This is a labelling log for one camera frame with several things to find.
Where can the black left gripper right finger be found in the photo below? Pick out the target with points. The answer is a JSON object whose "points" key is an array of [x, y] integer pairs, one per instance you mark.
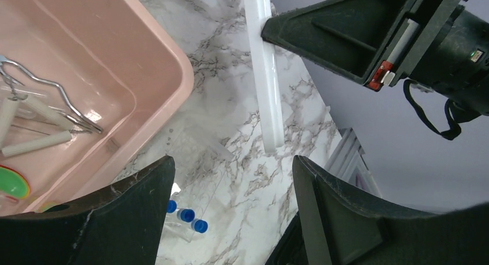
{"points": [[342, 224]]}

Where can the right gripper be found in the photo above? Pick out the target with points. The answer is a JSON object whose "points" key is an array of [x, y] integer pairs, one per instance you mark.
{"points": [[376, 43]]}

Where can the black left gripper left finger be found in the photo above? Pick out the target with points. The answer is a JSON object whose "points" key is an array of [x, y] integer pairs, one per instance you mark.
{"points": [[121, 223]]}

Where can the two blue capped vials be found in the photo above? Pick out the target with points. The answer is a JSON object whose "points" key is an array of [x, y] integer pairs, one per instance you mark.
{"points": [[188, 218]]}

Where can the clear plastic well plate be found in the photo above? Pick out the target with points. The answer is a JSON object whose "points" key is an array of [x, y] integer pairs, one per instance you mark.
{"points": [[199, 167]]}

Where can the white plastic lid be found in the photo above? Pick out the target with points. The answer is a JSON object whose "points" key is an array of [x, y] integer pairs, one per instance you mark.
{"points": [[263, 57]]}

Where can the green red yellow stirring rods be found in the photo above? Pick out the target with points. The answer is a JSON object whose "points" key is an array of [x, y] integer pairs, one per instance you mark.
{"points": [[14, 184]]}

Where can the pink plastic bin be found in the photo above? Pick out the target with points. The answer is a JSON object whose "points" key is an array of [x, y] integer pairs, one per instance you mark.
{"points": [[119, 68]]}

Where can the white tubing pieces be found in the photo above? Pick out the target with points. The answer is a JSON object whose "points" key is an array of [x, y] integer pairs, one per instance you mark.
{"points": [[28, 125]]}

